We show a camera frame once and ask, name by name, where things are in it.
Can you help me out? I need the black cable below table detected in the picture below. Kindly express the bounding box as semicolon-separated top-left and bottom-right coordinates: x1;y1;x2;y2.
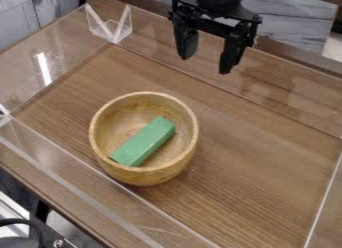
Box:
0;218;45;248

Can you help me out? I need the black table leg bracket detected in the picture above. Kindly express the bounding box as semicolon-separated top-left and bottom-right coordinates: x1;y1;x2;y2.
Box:
29;201;76;248

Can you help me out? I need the brown wooden bowl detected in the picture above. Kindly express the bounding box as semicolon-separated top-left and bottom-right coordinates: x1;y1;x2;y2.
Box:
88;91;199;186

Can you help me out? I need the clear acrylic corner bracket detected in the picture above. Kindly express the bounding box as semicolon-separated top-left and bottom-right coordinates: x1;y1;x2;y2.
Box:
84;4;132;44

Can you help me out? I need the clear acrylic tray wall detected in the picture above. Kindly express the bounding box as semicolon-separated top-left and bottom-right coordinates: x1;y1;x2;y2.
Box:
0;114;219;248

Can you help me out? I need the green rectangular block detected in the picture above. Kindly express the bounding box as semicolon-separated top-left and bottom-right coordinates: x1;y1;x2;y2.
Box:
108;117;176;167

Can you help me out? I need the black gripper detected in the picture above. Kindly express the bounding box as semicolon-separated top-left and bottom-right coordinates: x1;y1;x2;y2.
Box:
168;0;261;74

